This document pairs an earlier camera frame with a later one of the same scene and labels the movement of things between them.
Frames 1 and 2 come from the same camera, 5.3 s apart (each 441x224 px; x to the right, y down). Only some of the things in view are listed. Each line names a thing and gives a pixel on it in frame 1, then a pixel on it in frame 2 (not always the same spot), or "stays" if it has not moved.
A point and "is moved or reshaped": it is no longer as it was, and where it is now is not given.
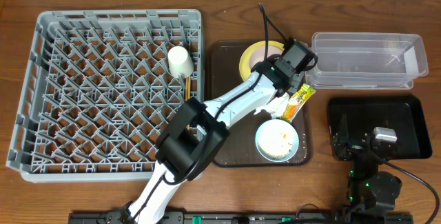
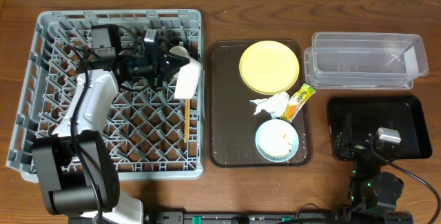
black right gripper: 342,140 stays
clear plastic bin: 366,60 stays
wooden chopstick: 187,88 is moved or reshaped
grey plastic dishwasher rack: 99,87 stays
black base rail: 249,218 stays
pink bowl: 258,55 → 187,77
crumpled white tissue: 276,106 stays
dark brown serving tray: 239,148 stays
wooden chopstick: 189,87 is moved or reshaped
